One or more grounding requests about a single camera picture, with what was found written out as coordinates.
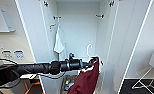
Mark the red white varsity jacket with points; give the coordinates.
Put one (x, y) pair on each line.
(88, 80)

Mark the grey wall board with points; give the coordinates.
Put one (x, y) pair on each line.
(1, 18)

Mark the white shirt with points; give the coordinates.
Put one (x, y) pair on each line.
(59, 43)

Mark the white sign blue print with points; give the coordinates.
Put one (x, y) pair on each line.
(19, 54)

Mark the white shirt hanger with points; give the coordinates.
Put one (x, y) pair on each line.
(58, 22)

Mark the white jacket hanger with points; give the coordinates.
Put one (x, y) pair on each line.
(89, 50)

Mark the white wardrobe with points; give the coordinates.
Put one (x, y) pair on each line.
(76, 33)

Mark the brown basket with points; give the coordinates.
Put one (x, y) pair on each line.
(63, 81)

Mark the orange white sticker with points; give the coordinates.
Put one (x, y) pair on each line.
(52, 26)

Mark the black wardrobe hook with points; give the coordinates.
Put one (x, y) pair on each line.
(57, 17)
(99, 15)

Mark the black door hinge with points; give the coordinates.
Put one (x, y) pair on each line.
(45, 3)
(111, 3)

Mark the green orange item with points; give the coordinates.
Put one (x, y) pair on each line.
(70, 80)

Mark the white sign dark print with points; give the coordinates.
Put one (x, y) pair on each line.
(7, 54)

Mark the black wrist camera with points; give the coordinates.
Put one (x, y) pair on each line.
(71, 56)

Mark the orange frame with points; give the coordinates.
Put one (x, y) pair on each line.
(34, 88)

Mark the white wardrobe door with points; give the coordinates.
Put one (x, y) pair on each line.
(31, 33)
(133, 40)

